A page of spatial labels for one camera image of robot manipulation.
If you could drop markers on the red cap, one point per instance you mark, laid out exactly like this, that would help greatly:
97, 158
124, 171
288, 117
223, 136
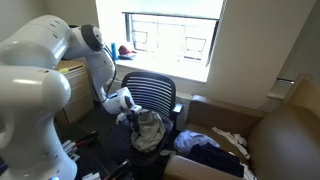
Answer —
125, 50

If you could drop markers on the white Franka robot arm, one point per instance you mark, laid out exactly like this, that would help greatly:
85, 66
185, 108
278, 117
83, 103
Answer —
33, 93

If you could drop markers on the light blue cloth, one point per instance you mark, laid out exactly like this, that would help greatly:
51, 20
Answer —
191, 140

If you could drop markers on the brown leather couch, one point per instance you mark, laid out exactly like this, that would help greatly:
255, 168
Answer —
283, 140

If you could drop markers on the black mesh office chair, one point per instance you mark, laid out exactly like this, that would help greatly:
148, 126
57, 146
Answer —
151, 91

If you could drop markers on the dark blue folded item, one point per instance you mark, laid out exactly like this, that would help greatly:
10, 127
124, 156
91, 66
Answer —
126, 57

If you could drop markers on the dark navy cloth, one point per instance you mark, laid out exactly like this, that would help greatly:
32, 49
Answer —
216, 160

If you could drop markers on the yellow sticky note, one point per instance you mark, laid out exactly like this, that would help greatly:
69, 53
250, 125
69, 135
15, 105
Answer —
64, 70

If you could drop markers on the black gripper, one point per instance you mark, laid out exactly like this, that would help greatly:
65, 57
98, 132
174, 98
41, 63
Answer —
134, 107

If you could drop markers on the white markers bundle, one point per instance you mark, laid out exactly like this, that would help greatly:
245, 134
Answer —
69, 148

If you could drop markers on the grey cloth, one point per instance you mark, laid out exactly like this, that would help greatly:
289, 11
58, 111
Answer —
150, 131

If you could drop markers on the blue water bottle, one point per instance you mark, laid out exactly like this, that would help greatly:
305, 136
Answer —
114, 51

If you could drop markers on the beige drawer cabinet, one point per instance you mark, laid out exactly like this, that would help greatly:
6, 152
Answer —
76, 93

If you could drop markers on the white crumpled cloth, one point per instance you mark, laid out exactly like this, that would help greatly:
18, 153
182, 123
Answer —
233, 140

